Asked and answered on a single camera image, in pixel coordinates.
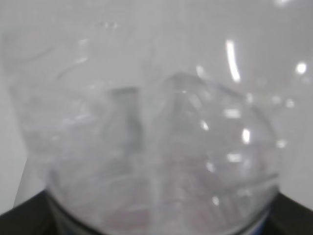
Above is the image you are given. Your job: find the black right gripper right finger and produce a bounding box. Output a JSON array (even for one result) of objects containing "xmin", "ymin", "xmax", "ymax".
[{"xmin": 264, "ymin": 193, "xmax": 313, "ymax": 235}]

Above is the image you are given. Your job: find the clear plastic water bottle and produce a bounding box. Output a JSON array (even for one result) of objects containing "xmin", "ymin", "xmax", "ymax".
[{"xmin": 0, "ymin": 0, "xmax": 313, "ymax": 235}]

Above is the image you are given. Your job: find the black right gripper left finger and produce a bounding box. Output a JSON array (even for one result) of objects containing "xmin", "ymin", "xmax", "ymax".
[{"xmin": 0, "ymin": 191, "xmax": 58, "ymax": 235}]

